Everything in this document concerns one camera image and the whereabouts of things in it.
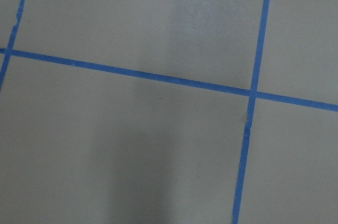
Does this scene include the blue tape grid lines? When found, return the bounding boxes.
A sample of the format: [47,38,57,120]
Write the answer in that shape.
[1,0,337,223]

